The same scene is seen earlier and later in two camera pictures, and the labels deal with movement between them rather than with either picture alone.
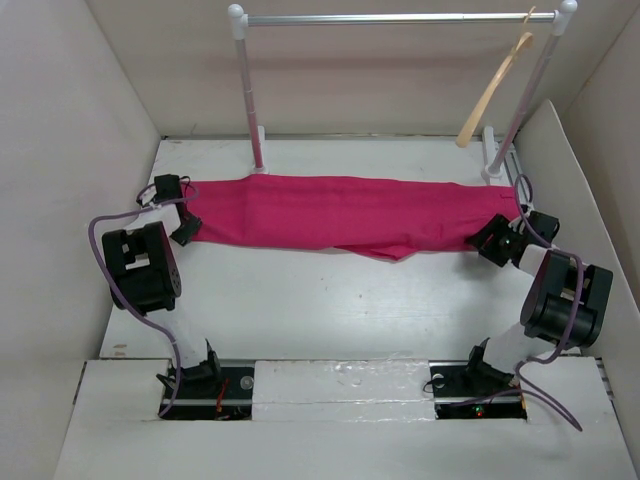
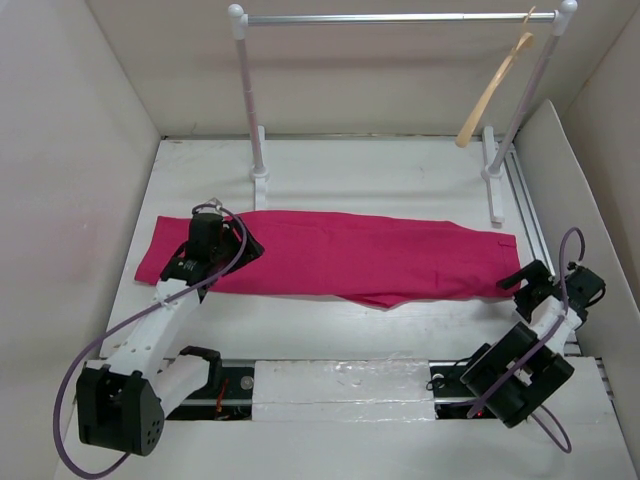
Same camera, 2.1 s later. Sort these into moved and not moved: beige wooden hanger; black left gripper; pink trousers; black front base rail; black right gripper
Moved: black right gripper; pink trousers; black left gripper
Not moved: beige wooden hanger; black front base rail
